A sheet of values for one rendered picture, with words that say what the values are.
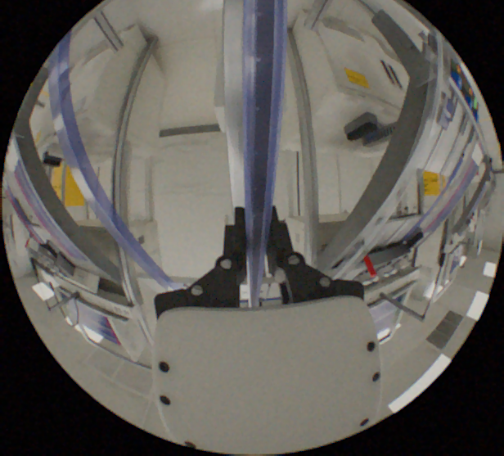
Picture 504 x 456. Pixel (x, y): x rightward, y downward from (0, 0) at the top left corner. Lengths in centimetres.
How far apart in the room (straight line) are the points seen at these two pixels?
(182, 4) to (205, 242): 214
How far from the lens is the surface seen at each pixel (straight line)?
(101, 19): 74
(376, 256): 63
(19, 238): 415
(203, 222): 205
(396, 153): 34
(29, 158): 52
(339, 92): 53
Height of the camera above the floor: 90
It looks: 1 degrees up
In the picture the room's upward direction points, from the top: 178 degrees clockwise
